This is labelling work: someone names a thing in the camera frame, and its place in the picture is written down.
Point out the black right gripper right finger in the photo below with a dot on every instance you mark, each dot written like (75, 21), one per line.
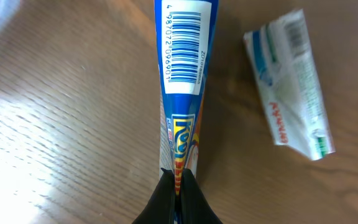
(194, 207)

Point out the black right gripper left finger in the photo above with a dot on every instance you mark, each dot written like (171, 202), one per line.
(160, 209)

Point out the white green medicine box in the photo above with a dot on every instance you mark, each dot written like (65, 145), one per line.
(286, 77)

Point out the blue KoolFever box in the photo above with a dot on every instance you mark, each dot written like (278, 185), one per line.
(185, 34)

